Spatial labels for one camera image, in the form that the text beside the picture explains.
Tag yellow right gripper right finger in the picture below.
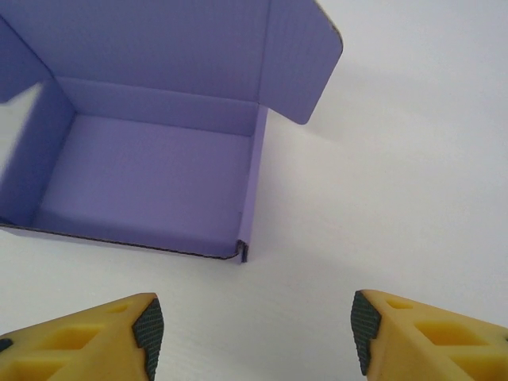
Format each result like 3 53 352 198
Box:
349 289 508 381

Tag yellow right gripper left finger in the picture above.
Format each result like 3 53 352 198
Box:
0 292 164 381

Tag purple corrugated paper box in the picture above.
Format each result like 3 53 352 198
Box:
0 0 344 265

